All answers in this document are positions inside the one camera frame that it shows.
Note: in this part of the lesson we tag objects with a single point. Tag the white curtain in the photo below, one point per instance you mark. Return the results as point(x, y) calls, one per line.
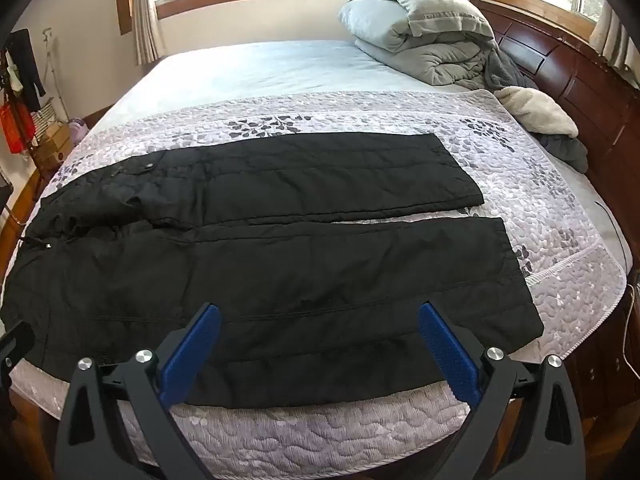
point(147, 25)
point(615, 40)

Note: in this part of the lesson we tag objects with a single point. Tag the dark grey blanket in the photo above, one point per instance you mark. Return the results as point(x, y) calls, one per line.
point(505, 70)

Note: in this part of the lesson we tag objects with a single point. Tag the red hanging bag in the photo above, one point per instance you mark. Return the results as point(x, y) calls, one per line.
point(17, 127)

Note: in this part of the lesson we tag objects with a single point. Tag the black padded pants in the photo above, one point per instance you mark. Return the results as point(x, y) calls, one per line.
point(300, 280)

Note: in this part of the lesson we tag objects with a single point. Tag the black hanging garment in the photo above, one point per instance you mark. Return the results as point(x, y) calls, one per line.
point(27, 65)

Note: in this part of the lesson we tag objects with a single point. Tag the cream fleece blanket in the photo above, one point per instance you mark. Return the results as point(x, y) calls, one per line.
point(540, 110)

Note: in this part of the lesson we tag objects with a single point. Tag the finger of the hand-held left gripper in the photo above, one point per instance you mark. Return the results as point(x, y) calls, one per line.
point(17, 342)

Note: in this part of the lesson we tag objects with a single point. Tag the wooden coat rack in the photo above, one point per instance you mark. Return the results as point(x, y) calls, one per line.
point(7, 67)

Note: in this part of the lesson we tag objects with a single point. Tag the narrow wooden framed window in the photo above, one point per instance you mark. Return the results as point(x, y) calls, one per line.
point(540, 12)

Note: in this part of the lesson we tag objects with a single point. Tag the floral quilted bedspread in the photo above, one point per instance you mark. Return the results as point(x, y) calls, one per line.
point(500, 170)

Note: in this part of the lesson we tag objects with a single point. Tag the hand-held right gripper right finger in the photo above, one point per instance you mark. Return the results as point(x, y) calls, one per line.
point(445, 345)

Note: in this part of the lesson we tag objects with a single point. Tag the dark wooden headboard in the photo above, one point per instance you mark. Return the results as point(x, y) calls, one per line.
point(575, 85)

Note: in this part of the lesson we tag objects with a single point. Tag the purple bag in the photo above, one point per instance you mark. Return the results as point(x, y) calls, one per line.
point(78, 131)

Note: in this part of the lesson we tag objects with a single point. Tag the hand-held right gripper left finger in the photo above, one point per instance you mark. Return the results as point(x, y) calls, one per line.
point(197, 345)

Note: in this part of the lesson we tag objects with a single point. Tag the folded grey duvet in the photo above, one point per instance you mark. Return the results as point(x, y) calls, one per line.
point(425, 25)

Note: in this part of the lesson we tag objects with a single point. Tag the cardboard box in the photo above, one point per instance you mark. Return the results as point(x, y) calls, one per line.
point(52, 147)

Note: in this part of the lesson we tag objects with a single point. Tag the light blue bed sheet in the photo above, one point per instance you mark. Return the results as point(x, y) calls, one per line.
point(250, 70)

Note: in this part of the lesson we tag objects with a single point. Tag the dark wooden nightstand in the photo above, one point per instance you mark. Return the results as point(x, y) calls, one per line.
point(600, 350)

